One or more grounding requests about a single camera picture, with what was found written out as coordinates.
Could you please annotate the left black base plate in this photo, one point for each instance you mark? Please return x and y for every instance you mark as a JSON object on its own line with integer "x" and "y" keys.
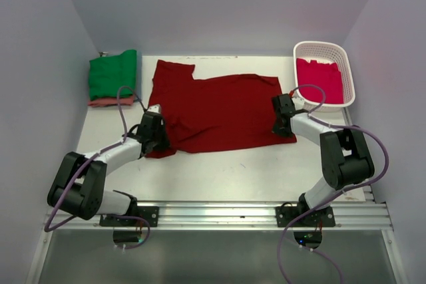
{"x": 146, "y": 215}

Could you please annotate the aluminium mounting rail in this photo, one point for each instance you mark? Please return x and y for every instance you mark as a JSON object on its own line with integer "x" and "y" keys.
{"x": 212, "y": 204}

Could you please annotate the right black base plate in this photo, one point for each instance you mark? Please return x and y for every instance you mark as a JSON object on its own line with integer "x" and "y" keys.
{"x": 286, "y": 212}

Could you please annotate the green folded t-shirt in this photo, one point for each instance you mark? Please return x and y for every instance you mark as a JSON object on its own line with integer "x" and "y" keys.
{"x": 108, "y": 74}

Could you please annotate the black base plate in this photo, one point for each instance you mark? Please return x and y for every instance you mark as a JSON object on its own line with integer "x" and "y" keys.
{"x": 146, "y": 215}
{"x": 286, "y": 212}

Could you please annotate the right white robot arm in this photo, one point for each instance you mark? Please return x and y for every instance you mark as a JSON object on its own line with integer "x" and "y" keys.
{"x": 344, "y": 155}

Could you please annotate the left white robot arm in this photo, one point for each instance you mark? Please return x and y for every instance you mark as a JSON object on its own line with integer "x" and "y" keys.
{"x": 79, "y": 185}

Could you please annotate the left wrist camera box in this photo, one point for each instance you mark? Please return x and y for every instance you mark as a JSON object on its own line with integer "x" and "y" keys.
{"x": 156, "y": 108}

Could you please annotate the dark red t-shirt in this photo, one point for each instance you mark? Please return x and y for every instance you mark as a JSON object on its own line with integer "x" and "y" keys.
{"x": 218, "y": 114}

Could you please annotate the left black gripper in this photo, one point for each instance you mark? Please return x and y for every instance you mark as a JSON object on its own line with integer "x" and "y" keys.
{"x": 165, "y": 143}

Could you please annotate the magenta t-shirt in basket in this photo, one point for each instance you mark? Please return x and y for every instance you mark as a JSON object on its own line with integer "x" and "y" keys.
{"x": 324, "y": 75}

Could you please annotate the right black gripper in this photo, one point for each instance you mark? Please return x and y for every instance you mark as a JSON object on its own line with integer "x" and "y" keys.
{"x": 275, "y": 130}

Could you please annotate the pink folded t-shirt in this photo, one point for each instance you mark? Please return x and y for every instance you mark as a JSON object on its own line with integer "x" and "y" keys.
{"x": 111, "y": 101}

